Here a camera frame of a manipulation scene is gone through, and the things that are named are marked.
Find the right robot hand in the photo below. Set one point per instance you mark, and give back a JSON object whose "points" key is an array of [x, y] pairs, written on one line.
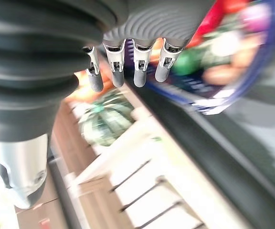
{"points": [[32, 59]]}

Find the blue shopping basket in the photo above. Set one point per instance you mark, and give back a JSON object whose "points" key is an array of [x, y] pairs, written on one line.
{"points": [[270, 47]]}

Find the striped green watermelon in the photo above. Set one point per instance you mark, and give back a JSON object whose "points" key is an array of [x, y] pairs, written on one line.
{"points": [[106, 119]]}

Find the green round fruit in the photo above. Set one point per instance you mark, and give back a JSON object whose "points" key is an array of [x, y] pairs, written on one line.
{"points": [[185, 64]]}

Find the white display shelf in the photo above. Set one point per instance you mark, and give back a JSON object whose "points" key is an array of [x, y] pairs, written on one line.
{"points": [[156, 155]]}

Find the red fruit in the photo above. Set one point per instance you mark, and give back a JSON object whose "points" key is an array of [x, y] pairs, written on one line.
{"points": [[211, 21]]}

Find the orange peach fruit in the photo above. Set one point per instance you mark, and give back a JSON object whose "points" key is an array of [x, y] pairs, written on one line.
{"points": [[221, 75]]}

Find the green white leafy vegetable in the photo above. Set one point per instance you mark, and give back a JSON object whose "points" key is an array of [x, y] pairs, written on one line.
{"points": [[223, 47]]}

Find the purple vegetable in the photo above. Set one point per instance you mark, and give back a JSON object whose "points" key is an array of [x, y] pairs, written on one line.
{"points": [[255, 17]]}

